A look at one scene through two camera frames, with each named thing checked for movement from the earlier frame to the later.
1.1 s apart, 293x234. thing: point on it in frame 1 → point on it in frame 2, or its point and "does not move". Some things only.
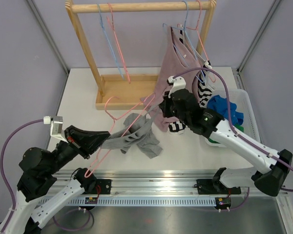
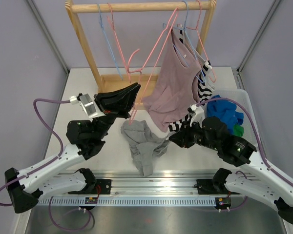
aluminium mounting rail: [143, 182] does not move
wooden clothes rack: [126, 92] does not move
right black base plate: [208, 186] does not move
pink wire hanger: [113, 28] does not move
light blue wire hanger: [108, 40] does not move
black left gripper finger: [88, 141] → [118, 102]
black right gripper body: [170, 110] → [200, 139]
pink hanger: [153, 96] → [175, 16]
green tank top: [240, 127] does not move
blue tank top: [220, 104] does not move
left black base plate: [102, 186] does not move
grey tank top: [136, 134] → [145, 146]
